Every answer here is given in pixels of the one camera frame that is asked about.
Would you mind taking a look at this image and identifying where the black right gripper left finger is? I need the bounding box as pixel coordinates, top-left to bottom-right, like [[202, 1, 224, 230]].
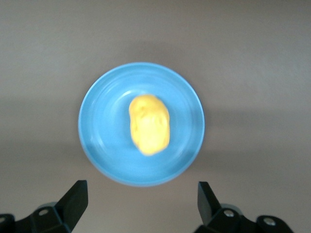
[[0, 180, 88, 233]]

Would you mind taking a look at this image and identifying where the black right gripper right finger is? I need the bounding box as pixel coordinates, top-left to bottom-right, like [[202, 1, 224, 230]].
[[194, 181, 295, 233]]

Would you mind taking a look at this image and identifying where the yellow potato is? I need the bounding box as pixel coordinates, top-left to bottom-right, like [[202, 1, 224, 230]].
[[128, 94, 170, 156]]

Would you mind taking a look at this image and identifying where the blue round plate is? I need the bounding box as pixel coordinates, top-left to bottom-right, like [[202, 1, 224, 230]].
[[77, 62, 206, 187]]

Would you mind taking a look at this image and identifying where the brown table cover sheet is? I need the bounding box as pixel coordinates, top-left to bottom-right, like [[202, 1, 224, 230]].
[[0, 0, 311, 233]]

